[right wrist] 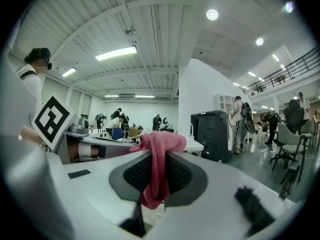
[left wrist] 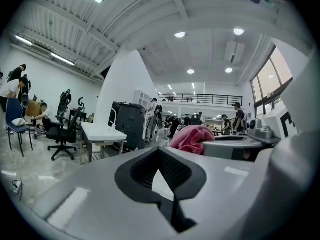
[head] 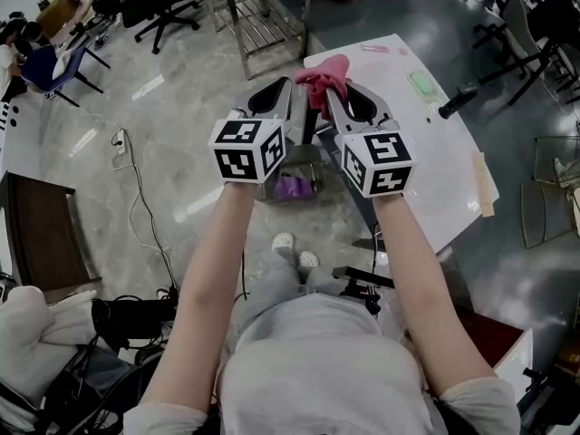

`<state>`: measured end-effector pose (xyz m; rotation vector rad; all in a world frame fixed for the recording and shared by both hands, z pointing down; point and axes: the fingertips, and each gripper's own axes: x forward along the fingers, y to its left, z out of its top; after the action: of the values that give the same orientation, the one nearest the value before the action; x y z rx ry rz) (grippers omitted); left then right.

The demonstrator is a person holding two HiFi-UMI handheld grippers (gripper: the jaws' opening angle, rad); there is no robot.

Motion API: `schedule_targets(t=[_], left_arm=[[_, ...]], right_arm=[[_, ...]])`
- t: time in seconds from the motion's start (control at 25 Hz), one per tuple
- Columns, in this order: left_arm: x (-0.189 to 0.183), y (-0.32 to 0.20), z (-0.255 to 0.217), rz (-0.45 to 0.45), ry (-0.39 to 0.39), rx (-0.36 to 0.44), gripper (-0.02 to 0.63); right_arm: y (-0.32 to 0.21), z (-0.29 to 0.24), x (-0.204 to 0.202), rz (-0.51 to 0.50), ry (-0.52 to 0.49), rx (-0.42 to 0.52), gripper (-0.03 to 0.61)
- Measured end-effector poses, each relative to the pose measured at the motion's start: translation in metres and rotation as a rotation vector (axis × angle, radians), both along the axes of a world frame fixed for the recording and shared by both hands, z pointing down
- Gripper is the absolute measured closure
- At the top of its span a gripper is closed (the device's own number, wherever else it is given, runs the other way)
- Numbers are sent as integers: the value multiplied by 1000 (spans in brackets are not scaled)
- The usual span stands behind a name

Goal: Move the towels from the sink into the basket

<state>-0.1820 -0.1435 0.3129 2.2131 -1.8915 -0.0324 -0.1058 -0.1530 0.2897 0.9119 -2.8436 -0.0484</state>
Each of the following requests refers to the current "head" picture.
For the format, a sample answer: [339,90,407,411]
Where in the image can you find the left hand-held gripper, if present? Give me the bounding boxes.
[208,76,295,185]

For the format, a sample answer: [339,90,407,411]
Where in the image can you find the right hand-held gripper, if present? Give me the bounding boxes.
[324,81,417,198]

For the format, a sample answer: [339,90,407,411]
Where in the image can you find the pink towel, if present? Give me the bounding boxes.
[293,53,353,122]

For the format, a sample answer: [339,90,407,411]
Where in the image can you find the clear metal-framed basket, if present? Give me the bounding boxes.
[256,143,328,206]

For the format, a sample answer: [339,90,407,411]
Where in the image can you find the white sink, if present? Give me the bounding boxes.
[302,33,500,254]

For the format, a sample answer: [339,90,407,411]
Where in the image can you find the purple towel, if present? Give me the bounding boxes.
[273,176,314,201]

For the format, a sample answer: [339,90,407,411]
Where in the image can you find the person's right forearm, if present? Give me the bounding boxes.
[370,193,500,403]

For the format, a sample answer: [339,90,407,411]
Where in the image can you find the person's left forearm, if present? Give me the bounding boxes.
[139,179,256,421]

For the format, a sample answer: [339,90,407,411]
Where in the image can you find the green soap dish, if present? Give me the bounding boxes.
[409,71,440,104]

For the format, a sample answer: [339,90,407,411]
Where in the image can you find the black faucet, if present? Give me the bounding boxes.
[438,83,479,120]

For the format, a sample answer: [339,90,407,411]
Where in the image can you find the beige paper strip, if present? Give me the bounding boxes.
[469,150,496,219]

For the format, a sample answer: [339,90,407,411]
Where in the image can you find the black office chair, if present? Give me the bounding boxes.
[120,0,201,56]

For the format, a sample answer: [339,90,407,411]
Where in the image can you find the person's white left shoe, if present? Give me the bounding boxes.
[270,232,296,254]

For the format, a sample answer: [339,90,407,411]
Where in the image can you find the grey black-legged chair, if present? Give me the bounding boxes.
[472,0,580,108]

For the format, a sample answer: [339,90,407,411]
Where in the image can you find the person's grey trousers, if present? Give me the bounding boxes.
[238,242,337,321]

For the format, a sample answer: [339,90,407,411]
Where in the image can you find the glass shelf rack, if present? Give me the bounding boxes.
[519,134,580,250]

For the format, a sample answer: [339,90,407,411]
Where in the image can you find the blue plastic chair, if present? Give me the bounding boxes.
[19,42,112,108]

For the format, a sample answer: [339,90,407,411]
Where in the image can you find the person's grey shirt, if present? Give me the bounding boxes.
[121,287,522,435]

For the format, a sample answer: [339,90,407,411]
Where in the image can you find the dark red board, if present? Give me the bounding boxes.
[451,304,527,372]

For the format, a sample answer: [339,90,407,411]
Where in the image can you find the black equipment bag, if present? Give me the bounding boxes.
[90,295,179,353]

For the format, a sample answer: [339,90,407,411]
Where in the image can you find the dark brown wooden table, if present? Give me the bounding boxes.
[0,171,102,292]

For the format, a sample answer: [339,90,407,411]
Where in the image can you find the white fluffy blanket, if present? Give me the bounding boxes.
[0,285,99,410]

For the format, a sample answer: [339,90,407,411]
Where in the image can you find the steel frame white table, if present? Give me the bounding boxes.
[200,0,319,82]

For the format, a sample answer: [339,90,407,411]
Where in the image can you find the black camera device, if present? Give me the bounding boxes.
[332,266,396,290]

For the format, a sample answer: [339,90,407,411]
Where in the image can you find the white power cable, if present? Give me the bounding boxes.
[67,106,165,251]

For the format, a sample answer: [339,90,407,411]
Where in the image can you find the black cable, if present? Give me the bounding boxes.
[110,127,180,298]

